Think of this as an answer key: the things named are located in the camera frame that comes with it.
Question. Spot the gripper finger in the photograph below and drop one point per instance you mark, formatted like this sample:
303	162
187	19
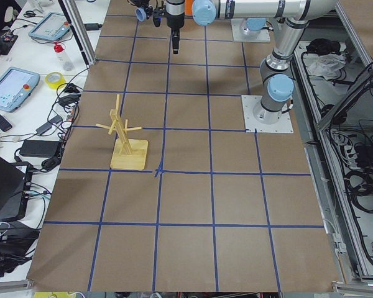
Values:
175	44
149	12
175	34

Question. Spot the light blue plastic cup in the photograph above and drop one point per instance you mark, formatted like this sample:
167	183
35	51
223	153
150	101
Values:
141	14

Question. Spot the wooden cup rack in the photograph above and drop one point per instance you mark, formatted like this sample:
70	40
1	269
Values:
128	153

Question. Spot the upper teach pendant tablet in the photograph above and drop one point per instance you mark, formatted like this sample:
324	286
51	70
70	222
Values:
53	27

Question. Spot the teach pendant tablet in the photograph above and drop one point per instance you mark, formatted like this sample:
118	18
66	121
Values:
15	86
53	27

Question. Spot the red cap squeeze bottle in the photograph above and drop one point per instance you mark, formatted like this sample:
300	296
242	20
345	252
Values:
63	57

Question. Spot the black scissors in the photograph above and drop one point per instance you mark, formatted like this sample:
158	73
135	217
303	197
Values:
29	14

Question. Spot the yellow tape roll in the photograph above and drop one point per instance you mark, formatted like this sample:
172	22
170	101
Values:
55	80

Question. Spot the crumpled white cloth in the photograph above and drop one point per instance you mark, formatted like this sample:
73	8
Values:
327	66

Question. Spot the lower teach pendant tablet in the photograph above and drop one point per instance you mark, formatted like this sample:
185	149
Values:
15	86

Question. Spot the black power adapter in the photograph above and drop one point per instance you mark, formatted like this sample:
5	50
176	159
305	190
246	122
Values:
39	148

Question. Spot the black smartphone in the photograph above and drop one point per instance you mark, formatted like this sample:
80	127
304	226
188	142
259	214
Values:
5	125

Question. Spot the black computer case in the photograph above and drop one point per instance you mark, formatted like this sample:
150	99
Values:
15	181

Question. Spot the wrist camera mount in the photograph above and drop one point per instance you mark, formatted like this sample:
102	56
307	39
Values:
157	15

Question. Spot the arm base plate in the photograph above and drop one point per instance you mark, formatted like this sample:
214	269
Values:
257	119
250	32

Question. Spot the aluminium frame post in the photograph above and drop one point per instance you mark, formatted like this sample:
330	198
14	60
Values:
71	13

